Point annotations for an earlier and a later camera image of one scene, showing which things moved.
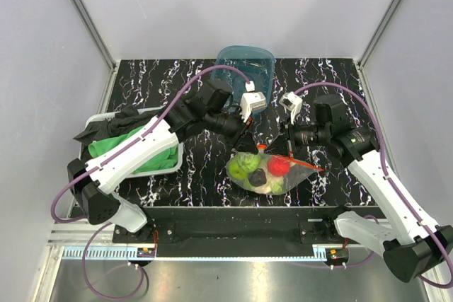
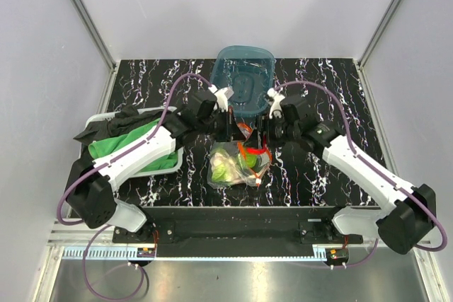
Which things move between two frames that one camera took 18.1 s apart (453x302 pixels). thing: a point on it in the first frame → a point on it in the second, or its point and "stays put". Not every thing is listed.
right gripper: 289,134 → 265,124
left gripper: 246,141 → 232,131
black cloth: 129,118 stays put
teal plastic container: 258,64 stays put
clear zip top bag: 262,173 → 232,163
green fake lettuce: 249,161 → 220,175
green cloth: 168,160 stays put
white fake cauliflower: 274,187 → 219,158
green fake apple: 236,171 → 251,160
